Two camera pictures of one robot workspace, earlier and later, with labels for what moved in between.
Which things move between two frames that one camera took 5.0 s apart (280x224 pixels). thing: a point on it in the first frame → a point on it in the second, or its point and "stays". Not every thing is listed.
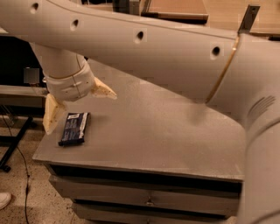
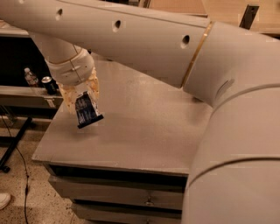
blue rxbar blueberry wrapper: (75, 129) → (86, 110)
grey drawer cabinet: (154, 156) stays
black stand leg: (14, 141) stays
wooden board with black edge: (184, 11) stays
